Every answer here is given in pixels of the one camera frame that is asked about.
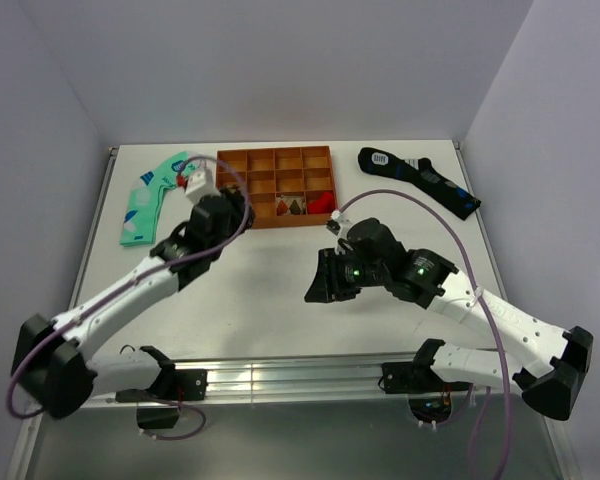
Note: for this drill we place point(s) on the aluminium table edge rail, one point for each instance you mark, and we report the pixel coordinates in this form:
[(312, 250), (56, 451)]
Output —
[(347, 378)]

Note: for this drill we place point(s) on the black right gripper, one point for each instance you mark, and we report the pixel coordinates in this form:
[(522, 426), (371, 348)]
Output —
[(328, 284)]

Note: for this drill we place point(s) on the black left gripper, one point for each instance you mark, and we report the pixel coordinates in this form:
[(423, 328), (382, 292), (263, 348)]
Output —
[(237, 210)]

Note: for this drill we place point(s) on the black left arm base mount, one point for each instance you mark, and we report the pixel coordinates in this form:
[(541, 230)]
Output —
[(163, 405)]

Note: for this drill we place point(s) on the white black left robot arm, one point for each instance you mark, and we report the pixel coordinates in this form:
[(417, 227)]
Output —
[(56, 360)]

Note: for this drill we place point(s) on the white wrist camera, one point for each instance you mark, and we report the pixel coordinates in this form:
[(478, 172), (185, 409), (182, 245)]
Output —
[(197, 185), (338, 224)]

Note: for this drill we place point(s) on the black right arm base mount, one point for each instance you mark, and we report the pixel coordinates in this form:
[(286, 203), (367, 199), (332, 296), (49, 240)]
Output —
[(430, 398)]

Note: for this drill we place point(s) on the mint green patterned sock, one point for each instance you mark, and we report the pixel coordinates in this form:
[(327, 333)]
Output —
[(146, 198)]

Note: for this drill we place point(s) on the black blue sports sock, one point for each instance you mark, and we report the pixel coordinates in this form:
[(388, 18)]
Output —
[(421, 174)]

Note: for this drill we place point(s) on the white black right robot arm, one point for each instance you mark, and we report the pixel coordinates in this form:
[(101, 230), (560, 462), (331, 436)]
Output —
[(544, 364)]

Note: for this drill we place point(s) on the wooden compartment tray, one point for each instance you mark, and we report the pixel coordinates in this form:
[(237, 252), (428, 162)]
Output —
[(269, 172)]

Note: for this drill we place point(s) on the rolled orange green argyle sock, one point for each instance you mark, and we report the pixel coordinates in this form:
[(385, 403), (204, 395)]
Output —
[(286, 205)]

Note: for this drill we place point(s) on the rolled red sock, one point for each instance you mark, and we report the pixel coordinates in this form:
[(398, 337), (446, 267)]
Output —
[(324, 204)]

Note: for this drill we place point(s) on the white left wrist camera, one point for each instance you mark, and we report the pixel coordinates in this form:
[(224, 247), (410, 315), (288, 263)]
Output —
[(197, 185)]

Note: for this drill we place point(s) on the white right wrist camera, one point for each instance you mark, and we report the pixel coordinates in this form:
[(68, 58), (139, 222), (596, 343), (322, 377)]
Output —
[(338, 224)]

